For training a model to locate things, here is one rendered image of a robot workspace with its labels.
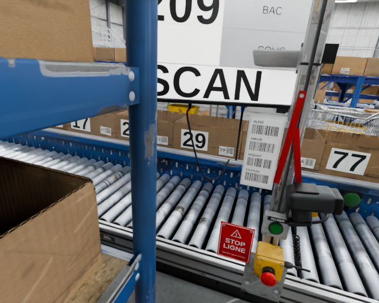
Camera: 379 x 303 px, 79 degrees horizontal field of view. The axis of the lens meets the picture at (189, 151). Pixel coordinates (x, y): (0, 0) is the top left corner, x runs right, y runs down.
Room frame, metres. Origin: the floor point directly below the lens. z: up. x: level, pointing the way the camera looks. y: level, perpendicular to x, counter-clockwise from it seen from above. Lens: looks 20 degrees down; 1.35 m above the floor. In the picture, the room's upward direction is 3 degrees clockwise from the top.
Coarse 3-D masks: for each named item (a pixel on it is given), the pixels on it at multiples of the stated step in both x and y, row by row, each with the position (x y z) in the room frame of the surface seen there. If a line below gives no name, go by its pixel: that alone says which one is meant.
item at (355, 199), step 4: (344, 196) 0.94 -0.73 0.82; (348, 196) 0.94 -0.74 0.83; (352, 196) 0.93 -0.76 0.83; (356, 196) 0.93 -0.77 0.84; (344, 200) 0.94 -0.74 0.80; (348, 200) 0.93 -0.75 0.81; (352, 200) 0.93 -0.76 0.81; (356, 200) 0.92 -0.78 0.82; (348, 204) 0.93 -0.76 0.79; (352, 204) 0.93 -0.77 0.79; (356, 204) 0.92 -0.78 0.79
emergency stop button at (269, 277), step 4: (264, 272) 0.46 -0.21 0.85; (268, 272) 0.45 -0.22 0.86; (260, 276) 0.45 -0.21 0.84; (264, 276) 0.45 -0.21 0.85; (268, 276) 0.44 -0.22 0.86; (272, 276) 0.44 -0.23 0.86; (264, 280) 0.44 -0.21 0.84; (268, 280) 0.44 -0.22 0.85; (272, 280) 0.44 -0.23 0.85; (276, 280) 0.44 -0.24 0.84; (264, 284) 0.45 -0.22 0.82; (268, 284) 0.44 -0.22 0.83; (272, 284) 0.44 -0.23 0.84
